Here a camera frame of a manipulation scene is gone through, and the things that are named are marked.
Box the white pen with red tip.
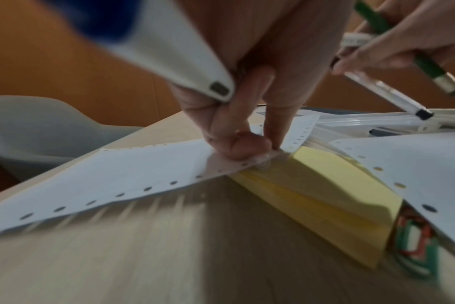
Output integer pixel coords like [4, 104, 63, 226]
[339, 33, 379, 49]

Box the grey upholstered armchair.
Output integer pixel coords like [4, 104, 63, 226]
[0, 95, 146, 182]

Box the person's left hand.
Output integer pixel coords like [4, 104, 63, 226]
[168, 0, 356, 162]

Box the white and blue pen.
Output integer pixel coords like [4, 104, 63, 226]
[43, 0, 237, 104]

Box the white perforated paper sheet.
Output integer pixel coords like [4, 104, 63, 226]
[327, 130, 455, 254]
[0, 114, 322, 240]

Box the pile of coloured paper clips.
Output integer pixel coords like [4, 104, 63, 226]
[386, 206, 444, 280]

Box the yellow sticky note pad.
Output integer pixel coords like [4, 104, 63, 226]
[229, 145, 406, 269]

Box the light wooden table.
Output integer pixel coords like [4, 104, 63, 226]
[0, 103, 455, 304]

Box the clear lid with blue handle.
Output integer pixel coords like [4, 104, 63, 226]
[298, 107, 455, 140]

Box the person's right hand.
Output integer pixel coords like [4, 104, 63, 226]
[329, 0, 455, 76]

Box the thin clear black-capped pen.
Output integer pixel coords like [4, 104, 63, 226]
[339, 69, 436, 121]

